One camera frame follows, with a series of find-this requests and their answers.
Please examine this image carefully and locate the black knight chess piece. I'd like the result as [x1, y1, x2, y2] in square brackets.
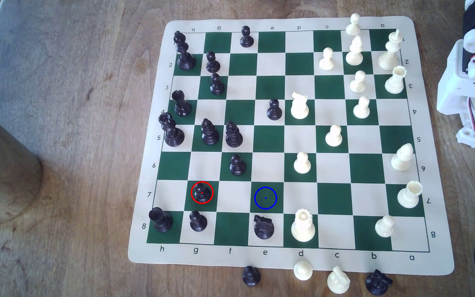
[253, 215, 275, 240]
[365, 270, 393, 296]

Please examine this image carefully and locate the round wooden post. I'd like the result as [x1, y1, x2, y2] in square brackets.
[0, 101, 43, 226]

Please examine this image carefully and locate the white king chess piece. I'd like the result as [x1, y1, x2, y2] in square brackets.
[378, 29, 404, 71]

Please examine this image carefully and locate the black king chess piece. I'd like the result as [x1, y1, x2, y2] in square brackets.
[173, 31, 197, 71]

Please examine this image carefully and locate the white knight chess piece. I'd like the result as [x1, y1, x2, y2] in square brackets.
[327, 266, 351, 295]
[290, 92, 310, 120]

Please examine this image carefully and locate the black queen chess piece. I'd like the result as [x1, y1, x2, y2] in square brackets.
[158, 112, 185, 147]

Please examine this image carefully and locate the black rook chess piece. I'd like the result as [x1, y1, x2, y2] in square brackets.
[148, 207, 174, 233]
[172, 90, 193, 117]

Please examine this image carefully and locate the black bishop chess piece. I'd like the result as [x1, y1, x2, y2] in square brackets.
[225, 121, 244, 148]
[201, 118, 220, 146]

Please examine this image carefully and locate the white pawn chess piece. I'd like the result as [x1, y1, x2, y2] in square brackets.
[294, 152, 312, 174]
[349, 70, 367, 93]
[353, 96, 371, 119]
[294, 261, 313, 281]
[346, 13, 362, 36]
[319, 47, 335, 71]
[325, 125, 343, 147]
[375, 215, 396, 238]

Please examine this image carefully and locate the black pawn chess piece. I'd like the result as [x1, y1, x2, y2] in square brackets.
[210, 73, 225, 96]
[240, 26, 255, 48]
[267, 99, 283, 121]
[242, 266, 261, 287]
[206, 51, 221, 73]
[230, 155, 247, 177]
[194, 183, 212, 203]
[190, 211, 208, 232]

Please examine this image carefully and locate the white queen chess piece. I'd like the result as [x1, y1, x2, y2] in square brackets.
[291, 208, 316, 243]

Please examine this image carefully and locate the white bishop chess piece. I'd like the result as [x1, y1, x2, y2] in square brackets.
[391, 143, 414, 172]
[346, 35, 364, 67]

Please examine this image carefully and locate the green and cream chess mat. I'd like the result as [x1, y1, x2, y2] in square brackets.
[127, 16, 455, 276]

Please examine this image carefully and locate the white rook chess piece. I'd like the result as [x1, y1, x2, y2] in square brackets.
[384, 65, 407, 95]
[397, 181, 423, 209]

